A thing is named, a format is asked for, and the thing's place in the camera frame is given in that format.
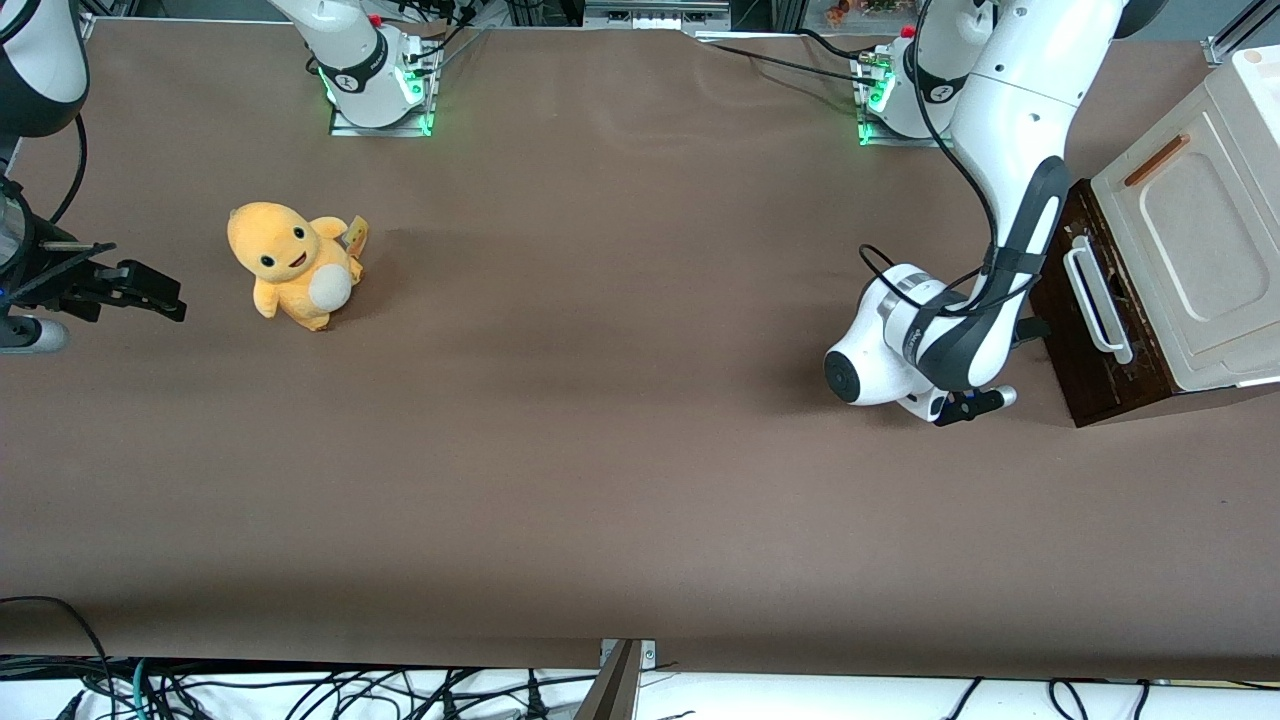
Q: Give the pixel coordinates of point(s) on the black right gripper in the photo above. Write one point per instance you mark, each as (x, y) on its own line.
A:
(62, 283)

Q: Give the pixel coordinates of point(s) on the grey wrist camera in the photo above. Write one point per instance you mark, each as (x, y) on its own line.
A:
(975, 403)
(30, 334)

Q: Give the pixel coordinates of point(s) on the aluminium frame profile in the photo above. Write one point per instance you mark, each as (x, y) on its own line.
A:
(1235, 40)

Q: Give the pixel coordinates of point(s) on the beige cabinet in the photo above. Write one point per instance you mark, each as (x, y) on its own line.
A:
(1200, 230)

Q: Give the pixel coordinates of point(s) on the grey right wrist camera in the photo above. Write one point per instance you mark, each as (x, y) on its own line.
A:
(30, 334)

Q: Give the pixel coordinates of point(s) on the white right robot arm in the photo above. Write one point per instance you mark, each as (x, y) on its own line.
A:
(360, 70)

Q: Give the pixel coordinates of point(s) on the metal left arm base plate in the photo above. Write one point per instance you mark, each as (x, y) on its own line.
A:
(875, 138)

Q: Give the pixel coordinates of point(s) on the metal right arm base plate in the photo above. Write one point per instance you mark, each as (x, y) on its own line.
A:
(345, 126)

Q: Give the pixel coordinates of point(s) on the small metal bracket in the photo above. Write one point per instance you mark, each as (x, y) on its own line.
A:
(648, 652)

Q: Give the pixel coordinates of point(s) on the brown table cover sheet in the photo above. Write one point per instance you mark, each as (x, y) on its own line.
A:
(640, 400)

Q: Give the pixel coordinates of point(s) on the yellow plush toy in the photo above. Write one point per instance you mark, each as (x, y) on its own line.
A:
(290, 265)

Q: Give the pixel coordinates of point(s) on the orange objects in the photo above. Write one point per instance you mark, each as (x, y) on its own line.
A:
(860, 10)

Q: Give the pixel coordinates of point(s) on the white sheet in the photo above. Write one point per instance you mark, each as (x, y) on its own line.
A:
(800, 700)

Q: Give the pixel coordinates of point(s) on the dark wedge bar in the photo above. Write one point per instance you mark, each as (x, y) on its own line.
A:
(612, 695)

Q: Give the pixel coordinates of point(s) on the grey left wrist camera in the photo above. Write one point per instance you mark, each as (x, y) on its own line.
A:
(975, 403)

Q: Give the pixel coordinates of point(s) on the dark brown wooden drawer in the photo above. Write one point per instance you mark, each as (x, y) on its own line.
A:
(1090, 390)

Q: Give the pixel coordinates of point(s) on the grey metal box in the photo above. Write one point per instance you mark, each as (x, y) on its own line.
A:
(655, 14)

